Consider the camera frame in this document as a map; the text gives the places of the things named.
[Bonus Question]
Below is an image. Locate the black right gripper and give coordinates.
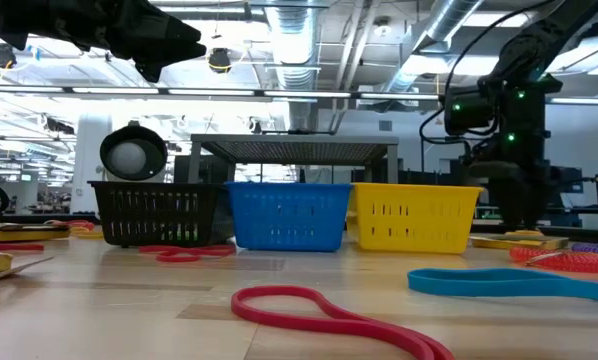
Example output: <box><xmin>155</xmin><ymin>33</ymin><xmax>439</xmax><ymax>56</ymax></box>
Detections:
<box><xmin>466</xmin><ymin>74</ymin><xmax>564</xmax><ymax>230</ymax></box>

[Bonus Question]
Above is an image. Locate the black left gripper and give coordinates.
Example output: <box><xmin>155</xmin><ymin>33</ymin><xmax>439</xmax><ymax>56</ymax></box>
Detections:
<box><xmin>73</xmin><ymin>0</ymin><xmax>208</xmax><ymax>84</ymax></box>

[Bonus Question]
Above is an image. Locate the yellow pack with green window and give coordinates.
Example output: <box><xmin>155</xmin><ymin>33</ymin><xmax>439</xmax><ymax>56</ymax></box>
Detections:
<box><xmin>470</xmin><ymin>233</ymin><xmax>571</xmax><ymax>251</ymax></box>
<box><xmin>0</xmin><ymin>221</ymin><xmax>105</xmax><ymax>243</ymax></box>

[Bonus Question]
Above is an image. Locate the blue rubber band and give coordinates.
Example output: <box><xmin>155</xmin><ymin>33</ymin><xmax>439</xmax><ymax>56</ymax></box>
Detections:
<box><xmin>407</xmin><ymin>267</ymin><xmax>598</xmax><ymax>307</ymax></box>

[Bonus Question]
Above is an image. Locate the orange spiral coil ring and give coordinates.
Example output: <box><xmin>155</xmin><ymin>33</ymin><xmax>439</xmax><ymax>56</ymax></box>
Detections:
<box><xmin>508</xmin><ymin>245</ymin><xmax>598</xmax><ymax>275</ymax></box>
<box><xmin>43</xmin><ymin>218</ymin><xmax>97</xmax><ymax>232</ymax></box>

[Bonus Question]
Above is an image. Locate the red rubber band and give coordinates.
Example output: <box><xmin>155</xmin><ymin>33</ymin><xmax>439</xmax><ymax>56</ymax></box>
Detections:
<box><xmin>230</xmin><ymin>284</ymin><xmax>458</xmax><ymax>360</ymax></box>
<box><xmin>138</xmin><ymin>243</ymin><xmax>238</xmax><ymax>264</ymax></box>
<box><xmin>0</xmin><ymin>242</ymin><xmax>45</xmax><ymax>253</ymax></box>

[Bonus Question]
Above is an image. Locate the black hanging spotlight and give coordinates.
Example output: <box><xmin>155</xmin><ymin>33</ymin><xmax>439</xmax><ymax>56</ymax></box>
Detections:
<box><xmin>0</xmin><ymin>42</ymin><xmax>18</xmax><ymax>70</ymax></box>
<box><xmin>207</xmin><ymin>47</ymin><xmax>233</xmax><ymax>75</ymax></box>

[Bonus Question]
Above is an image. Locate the black robot station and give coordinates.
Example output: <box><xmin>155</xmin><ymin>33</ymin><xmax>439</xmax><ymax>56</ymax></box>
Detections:
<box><xmin>548</xmin><ymin>167</ymin><xmax>598</xmax><ymax>229</ymax></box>

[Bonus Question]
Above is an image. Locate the long ceiling light strip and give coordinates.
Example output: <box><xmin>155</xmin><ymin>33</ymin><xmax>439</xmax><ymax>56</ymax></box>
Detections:
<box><xmin>0</xmin><ymin>83</ymin><xmax>598</xmax><ymax>106</ymax></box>

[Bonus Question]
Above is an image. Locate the yellow plastic basket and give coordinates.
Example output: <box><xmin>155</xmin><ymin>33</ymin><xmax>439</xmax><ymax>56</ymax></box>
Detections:
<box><xmin>346</xmin><ymin>182</ymin><xmax>484</xmax><ymax>255</ymax></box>

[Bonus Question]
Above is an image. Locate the black monitor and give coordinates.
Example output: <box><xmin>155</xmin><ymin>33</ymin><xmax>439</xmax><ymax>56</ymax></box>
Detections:
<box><xmin>173</xmin><ymin>154</ymin><xmax>230</xmax><ymax>184</ymax></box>

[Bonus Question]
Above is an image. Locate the white pillar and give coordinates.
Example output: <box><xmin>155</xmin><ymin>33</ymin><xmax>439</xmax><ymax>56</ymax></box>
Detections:
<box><xmin>71</xmin><ymin>112</ymin><xmax>113</xmax><ymax>216</ymax></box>

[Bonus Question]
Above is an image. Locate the black plastic basket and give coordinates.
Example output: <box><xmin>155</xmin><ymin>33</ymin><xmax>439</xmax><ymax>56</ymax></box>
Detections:
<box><xmin>87</xmin><ymin>180</ymin><xmax>233</xmax><ymax>249</ymax></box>

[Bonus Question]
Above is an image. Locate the grey perforated metal shelf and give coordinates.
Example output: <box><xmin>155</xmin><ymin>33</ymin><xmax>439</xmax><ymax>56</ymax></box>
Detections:
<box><xmin>187</xmin><ymin>132</ymin><xmax>400</xmax><ymax>185</ymax></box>

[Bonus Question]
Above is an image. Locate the blue plastic basket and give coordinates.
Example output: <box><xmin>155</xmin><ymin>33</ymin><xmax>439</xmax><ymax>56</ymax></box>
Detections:
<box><xmin>224</xmin><ymin>181</ymin><xmax>354</xmax><ymax>253</ymax></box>

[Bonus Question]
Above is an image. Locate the silver spiral ceiling duct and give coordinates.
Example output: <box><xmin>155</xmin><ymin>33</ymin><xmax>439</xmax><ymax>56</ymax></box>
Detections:
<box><xmin>378</xmin><ymin>0</ymin><xmax>485</xmax><ymax>96</ymax></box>
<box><xmin>266</xmin><ymin>0</ymin><xmax>325</xmax><ymax>131</ymax></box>

